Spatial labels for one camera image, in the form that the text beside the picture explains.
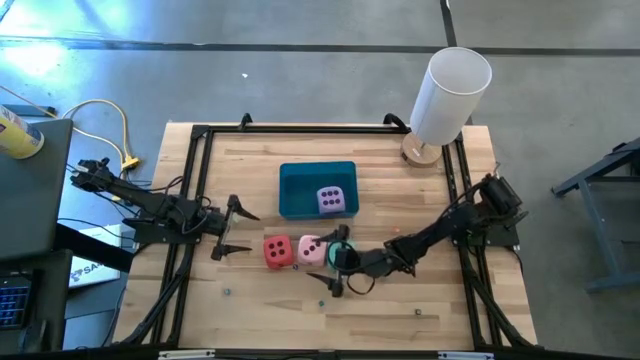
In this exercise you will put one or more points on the blue metal table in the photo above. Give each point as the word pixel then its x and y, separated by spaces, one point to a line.
pixel 600 167

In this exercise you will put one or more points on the white shade table lamp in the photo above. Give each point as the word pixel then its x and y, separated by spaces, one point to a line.
pixel 445 115

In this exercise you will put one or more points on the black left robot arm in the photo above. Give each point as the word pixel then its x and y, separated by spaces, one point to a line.
pixel 150 202

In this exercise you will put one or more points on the dark grey side table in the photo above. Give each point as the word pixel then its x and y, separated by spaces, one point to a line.
pixel 30 200

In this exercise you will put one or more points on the black backlit keyboard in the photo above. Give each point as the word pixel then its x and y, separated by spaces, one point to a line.
pixel 12 305

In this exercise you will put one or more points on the green foam die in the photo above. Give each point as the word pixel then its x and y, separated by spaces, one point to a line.
pixel 331 260

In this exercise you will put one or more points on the purple foam die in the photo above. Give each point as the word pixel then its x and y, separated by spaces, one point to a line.
pixel 331 200

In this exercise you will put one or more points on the black aluminium table frame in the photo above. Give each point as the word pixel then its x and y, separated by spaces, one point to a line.
pixel 300 129

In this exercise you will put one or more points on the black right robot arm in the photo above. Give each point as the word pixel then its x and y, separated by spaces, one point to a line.
pixel 450 220

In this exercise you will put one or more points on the pink foam die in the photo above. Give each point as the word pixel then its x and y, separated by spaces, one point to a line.
pixel 311 251

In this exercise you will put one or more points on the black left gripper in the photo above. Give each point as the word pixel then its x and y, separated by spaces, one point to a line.
pixel 225 227

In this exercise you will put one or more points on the blue plastic bin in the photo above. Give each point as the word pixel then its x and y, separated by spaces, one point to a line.
pixel 300 190

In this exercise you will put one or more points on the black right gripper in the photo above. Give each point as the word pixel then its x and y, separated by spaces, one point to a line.
pixel 365 262

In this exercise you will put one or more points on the silver frame bracket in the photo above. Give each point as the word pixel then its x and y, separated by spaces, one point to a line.
pixel 185 354
pixel 465 355

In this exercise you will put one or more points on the yellow canister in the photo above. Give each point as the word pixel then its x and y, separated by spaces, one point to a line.
pixel 17 137

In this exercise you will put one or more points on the red foam die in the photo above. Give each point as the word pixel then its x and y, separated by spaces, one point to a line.
pixel 278 251

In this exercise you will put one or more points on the white printed box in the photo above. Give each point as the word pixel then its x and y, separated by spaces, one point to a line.
pixel 95 270

